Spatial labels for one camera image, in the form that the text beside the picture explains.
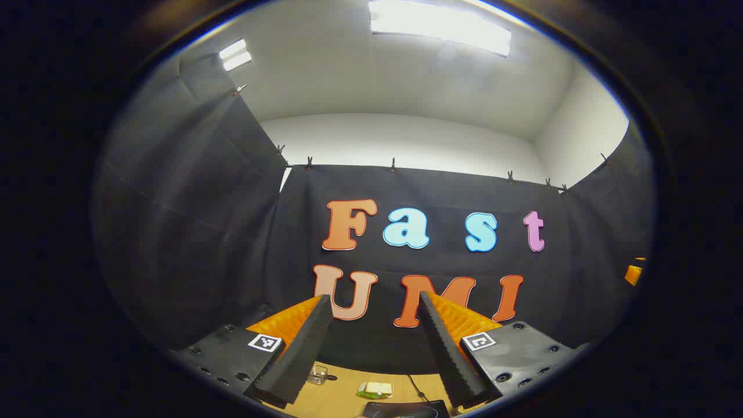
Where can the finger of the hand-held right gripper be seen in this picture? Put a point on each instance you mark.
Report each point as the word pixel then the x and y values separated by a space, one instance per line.
pixel 633 274

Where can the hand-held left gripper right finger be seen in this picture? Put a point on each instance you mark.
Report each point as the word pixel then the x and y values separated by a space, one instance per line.
pixel 450 354

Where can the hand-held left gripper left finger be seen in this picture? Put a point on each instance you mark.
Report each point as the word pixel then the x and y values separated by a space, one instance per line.
pixel 296 354

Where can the black induction cooktop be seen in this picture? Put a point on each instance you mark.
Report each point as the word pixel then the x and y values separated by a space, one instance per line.
pixel 406 411

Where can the small white plate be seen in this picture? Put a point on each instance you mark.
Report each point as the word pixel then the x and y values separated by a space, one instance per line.
pixel 390 393

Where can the row of cloth clips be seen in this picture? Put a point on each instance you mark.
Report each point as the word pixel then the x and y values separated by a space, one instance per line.
pixel 309 162

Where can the ceiling light panel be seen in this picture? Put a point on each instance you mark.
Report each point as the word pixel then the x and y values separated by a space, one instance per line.
pixel 441 26
pixel 235 55

